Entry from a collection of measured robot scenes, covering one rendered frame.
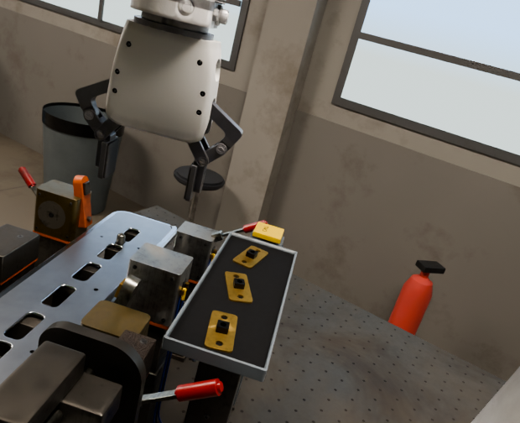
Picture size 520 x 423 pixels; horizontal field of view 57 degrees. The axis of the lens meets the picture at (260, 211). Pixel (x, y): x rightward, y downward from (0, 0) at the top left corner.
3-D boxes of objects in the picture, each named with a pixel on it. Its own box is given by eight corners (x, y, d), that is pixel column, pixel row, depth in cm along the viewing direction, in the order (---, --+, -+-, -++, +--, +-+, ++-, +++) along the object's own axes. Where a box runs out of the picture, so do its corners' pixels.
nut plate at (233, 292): (224, 272, 81) (226, 266, 81) (246, 275, 82) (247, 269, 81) (228, 300, 73) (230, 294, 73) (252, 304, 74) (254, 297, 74)
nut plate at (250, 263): (251, 246, 93) (252, 241, 92) (268, 253, 91) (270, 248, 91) (231, 261, 85) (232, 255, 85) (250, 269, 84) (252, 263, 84)
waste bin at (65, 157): (127, 210, 365) (142, 124, 341) (70, 226, 321) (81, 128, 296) (79, 184, 387) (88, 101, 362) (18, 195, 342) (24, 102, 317)
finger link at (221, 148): (231, 140, 50) (217, 198, 53) (201, 133, 50) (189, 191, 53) (226, 147, 47) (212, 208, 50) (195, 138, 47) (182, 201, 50)
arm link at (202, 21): (235, 6, 48) (229, 37, 49) (149, -17, 48) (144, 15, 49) (222, 1, 40) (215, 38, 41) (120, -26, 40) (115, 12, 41)
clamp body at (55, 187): (33, 294, 137) (44, 175, 124) (79, 309, 136) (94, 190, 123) (14, 309, 129) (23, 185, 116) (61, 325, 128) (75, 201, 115)
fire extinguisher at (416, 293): (414, 364, 273) (460, 266, 250) (406, 391, 249) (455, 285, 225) (368, 341, 283) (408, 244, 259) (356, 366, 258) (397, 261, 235)
